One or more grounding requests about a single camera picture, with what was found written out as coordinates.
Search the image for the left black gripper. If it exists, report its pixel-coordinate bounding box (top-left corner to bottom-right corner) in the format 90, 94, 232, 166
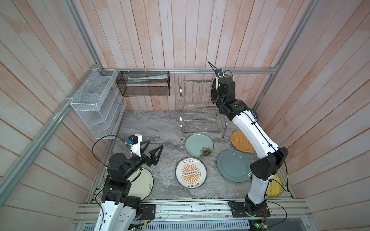
123, 140, 164, 180

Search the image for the stainless steel dish rack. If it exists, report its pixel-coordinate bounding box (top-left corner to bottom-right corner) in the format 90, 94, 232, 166
179, 80, 228, 140

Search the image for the cream floral plate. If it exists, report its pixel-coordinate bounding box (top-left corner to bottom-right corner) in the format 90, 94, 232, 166
128, 168, 154, 200

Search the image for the sunburst plate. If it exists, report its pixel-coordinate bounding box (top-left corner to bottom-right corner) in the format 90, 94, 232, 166
175, 157, 208, 189

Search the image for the light green flower plate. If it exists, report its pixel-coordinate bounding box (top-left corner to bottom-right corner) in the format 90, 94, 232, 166
185, 134, 214, 158

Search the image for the white plate with black emblem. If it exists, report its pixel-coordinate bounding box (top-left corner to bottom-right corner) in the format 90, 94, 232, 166
224, 70, 234, 81

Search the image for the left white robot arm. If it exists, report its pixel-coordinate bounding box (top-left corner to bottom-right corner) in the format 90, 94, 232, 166
94, 145, 164, 231

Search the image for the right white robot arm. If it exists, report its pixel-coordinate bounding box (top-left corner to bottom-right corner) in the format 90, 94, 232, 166
211, 77, 289, 216

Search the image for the white plate with lettered rim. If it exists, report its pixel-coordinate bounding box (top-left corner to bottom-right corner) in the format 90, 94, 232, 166
250, 109, 259, 121

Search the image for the orange woven plate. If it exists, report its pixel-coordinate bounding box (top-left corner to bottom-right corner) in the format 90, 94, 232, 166
231, 131, 255, 153

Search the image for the grey green plain plate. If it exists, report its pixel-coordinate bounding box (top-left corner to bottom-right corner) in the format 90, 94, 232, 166
217, 149, 252, 183

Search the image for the yellow woven plate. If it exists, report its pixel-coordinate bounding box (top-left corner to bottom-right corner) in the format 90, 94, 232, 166
267, 174, 286, 197

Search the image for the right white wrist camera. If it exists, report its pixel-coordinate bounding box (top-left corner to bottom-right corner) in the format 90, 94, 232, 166
214, 68, 224, 78

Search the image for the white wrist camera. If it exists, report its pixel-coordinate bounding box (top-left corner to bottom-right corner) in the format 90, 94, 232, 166
126, 134, 143, 157
214, 68, 224, 78

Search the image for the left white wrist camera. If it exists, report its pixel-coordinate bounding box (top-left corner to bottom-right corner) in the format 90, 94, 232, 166
126, 134, 143, 157

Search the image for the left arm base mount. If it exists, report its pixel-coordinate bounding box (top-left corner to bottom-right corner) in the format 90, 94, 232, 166
134, 200, 156, 220

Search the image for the black mesh wall basket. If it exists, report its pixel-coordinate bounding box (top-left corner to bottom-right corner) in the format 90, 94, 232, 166
116, 70, 171, 97

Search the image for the white mesh wall shelf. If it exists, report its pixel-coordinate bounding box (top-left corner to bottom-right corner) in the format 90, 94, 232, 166
71, 68, 127, 140

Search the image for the horizontal aluminium wall rail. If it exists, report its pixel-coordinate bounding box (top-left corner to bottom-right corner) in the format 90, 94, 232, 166
111, 67, 278, 74

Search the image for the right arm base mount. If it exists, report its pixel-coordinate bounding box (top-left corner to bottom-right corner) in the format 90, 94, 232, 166
228, 197, 271, 218

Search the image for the aluminium front rail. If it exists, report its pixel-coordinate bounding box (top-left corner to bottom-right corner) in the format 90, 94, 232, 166
72, 197, 313, 224

